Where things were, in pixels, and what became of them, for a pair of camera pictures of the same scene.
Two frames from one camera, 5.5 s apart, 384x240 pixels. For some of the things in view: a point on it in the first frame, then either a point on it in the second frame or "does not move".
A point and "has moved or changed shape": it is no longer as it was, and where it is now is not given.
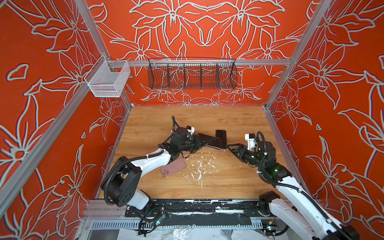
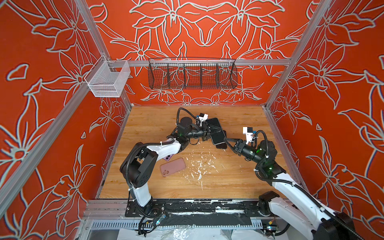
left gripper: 196,143 → 205,132
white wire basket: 105,81 does not move
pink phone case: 174,166 does not move
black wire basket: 192,73 does not move
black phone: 211,141 has moved or changed shape
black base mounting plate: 251,208 does not move
